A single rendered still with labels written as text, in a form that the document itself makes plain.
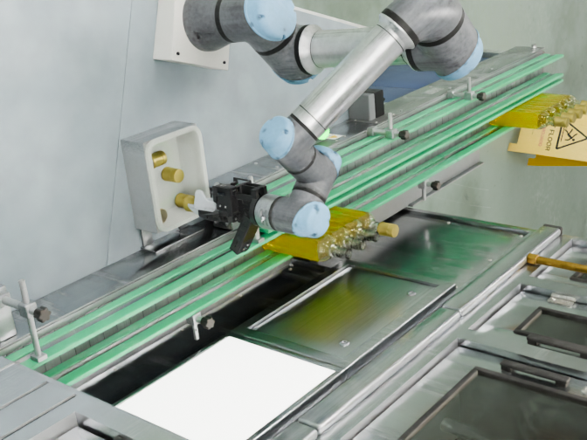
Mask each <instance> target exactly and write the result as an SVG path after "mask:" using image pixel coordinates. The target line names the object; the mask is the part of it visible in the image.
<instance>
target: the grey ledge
mask: <svg viewBox="0 0 587 440"><path fill-rule="evenodd" d="M482 164H484V162H480V150H479V149H478V150H476V151H474V152H473V153H471V154H470V155H468V156H466V157H464V158H463V159H461V160H459V161H458V162H455V163H454V164H453V165H451V166H449V167H448V168H445V169H443V170H442V171H440V172H438V173H437V174H436V175H433V176H432V177H430V178H428V179H429V182H435V181H440V183H441V186H440V189H439V190H433V188H430V187H429V188H427V189H425V192H426V198H428V197H430V196H432V195H434V194H435V193H437V192H439V191H440V190H442V189H443V188H445V187H446V186H448V185H450V184H451V183H453V182H455V181H457V180H458V179H460V178H461V177H462V176H464V175H466V174H468V173H470V172H471V171H473V170H474V169H476V168H478V167H479V166H481V165H482ZM422 201H423V200H422V189H419V188H418V185H416V186H415V187H413V188H411V189H409V190H407V191H405V192H404V193H403V194H401V195H399V196H397V197H395V198H394V199H392V200H390V201H388V202H387V203H385V204H383V205H382V206H380V207H378V208H377V209H375V210H372V211H371V212H370V213H371V214H372V215H373V216H374V217H375V219H376V222H379V223H381V222H382V221H384V220H385V219H387V218H389V217H391V216H393V215H394V214H396V213H398V212H399V211H400V210H402V209H404V208H405V207H407V206H410V207H414V206H415V205H417V204H419V203H421V202H422Z"/></svg>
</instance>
